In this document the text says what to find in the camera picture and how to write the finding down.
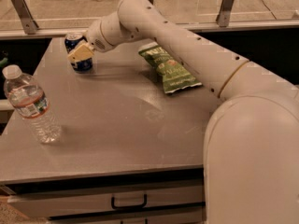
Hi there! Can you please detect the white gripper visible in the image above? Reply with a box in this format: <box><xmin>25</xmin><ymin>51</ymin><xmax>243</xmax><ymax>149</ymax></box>
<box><xmin>67</xmin><ymin>20</ymin><xmax>114</xmax><ymax>63</ymax></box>

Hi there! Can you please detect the blue pepsi can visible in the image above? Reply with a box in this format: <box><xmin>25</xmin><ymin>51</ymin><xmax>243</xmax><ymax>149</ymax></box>
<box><xmin>64</xmin><ymin>33</ymin><xmax>93</xmax><ymax>73</ymax></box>

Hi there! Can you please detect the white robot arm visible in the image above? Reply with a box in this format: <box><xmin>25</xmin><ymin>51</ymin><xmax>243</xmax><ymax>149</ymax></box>
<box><xmin>68</xmin><ymin>0</ymin><xmax>299</xmax><ymax>224</ymax></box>

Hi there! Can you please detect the clear plastic water bottle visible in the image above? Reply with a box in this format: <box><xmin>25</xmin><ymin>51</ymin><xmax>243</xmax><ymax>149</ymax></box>
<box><xmin>2</xmin><ymin>64</ymin><xmax>62</xmax><ymax>144</ymax></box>

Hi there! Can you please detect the green kettle chips bag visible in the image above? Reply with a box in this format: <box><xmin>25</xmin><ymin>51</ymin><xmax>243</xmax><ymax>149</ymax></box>
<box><xmin>138</xmin><ymin>42</ymin><xmax>202</xmax><ymax>94</ymax></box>

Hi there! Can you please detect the grey upper drawer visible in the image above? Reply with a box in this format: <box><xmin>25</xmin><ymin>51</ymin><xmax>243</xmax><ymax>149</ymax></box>
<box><xmin>8</xmin><ymin>184</ymin><xmax>205</xmax><ymax>217</ymax></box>

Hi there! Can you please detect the grey drawer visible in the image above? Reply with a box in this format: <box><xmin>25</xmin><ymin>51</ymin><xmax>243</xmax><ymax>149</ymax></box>
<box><xmin>47</xmin><ymin>207</ymin><xmax>206</xmax><ymax>224</ymax></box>
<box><xmin>8</xmin><ymin>184</ymin><xmax>205</xmax><ymax>217</ymax></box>

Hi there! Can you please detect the grey lower drawer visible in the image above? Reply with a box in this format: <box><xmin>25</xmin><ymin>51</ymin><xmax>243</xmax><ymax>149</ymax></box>
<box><xmin>47</xmin><ymin>207</ymin><xmax>206</xmax><ymax>224</ymax></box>

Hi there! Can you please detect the metal window rail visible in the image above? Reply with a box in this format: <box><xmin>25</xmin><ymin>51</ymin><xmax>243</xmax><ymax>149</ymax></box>
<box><xmin>0</xmin><ymin>19</ymin><xmax>299</xmax><ymax>40</ymax></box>

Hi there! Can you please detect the left metal railing bracket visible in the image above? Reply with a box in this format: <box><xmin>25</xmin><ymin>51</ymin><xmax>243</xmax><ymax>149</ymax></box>
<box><xmin>10</xmin><ymin>0</ymin><xmax>39</xmax><ymax>35</ymax></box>

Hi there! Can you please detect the right metal railing bracket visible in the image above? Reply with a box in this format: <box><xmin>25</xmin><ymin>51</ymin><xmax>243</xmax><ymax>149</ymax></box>
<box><xmin>216</xmin><ymin>0</ymin><xmax>235</xmax><ymax>27</ymax></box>

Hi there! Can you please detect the black drawer handle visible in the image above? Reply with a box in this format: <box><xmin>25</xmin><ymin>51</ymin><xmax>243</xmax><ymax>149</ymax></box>
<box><xmin>110</xmin><ymin>194</ymin><xmax>148</xmax><ymax>210</ymax></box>

